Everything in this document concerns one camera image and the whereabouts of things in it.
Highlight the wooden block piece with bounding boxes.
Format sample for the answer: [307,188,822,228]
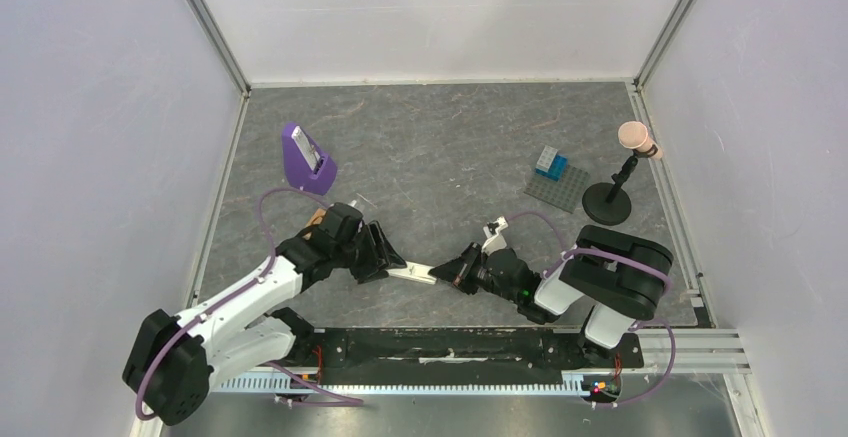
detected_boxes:
[304,209,326,240]

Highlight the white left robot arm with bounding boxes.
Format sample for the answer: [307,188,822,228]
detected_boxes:
[122,203,407,425]

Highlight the blue lego brick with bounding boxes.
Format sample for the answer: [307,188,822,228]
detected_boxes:
[535,154,567,182]

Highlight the black microphone stand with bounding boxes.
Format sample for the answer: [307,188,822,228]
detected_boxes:
[581,145,659,226]

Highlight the grey lego brick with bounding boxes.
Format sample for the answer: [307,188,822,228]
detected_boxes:
[535,145,557,174]

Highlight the white remote control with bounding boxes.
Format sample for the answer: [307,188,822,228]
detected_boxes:
[387,262,437,285]

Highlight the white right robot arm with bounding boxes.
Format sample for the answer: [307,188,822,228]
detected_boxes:
[428,225,674,365]

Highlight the grey lego baseplate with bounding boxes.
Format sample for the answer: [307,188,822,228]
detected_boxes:
[524,165,590,213]

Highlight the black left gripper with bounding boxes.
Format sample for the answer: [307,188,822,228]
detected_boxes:
[333,220,406,284]

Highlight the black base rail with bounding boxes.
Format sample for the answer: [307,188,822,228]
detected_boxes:
[281,327,644,386]

